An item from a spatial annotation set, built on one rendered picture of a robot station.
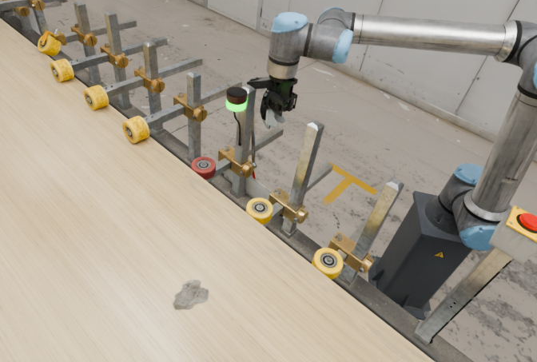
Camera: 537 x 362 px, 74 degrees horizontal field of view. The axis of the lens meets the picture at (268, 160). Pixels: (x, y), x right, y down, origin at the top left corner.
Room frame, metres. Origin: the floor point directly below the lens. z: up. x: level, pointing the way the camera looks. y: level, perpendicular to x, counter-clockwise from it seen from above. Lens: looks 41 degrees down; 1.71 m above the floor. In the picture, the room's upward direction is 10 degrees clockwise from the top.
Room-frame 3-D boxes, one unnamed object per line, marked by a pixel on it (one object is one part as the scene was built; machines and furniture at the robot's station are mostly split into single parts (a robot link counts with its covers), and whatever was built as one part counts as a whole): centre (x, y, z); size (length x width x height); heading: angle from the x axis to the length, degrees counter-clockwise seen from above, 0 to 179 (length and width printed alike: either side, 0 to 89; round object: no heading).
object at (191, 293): (0.41, 0.13, 0.91); 0.09 x 0.07 x 0.02; 131
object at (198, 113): (1.10, 0.32, 0.95); 0.14 x 0.06 x 0.05; 55
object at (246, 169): (0.95, 0.12, 0.85); 0.14 x 0.06 x 0.05; 55
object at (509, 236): (0.51, -0.53, 1.18); 0.07 x 0.07 x 0.08; 55
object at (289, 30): (0.97, 0.00, 1.32); 0.10 x 0.09 x 0.12; 86
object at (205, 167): (0.85, 0.21, 0.85); 0.08 x 0.08 x 0.11
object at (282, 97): (0.97, 0.00, 1.15); 0.09 x 0.08 x 0.12; 55
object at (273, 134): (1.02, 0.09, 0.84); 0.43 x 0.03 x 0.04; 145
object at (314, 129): (0.80, -0.11, 0.94); 0.04 x 0.04 x 0.48; 55
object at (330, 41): (0.98, -0.11, 1.32); 0.12 x 0.12 x 0.09; 86
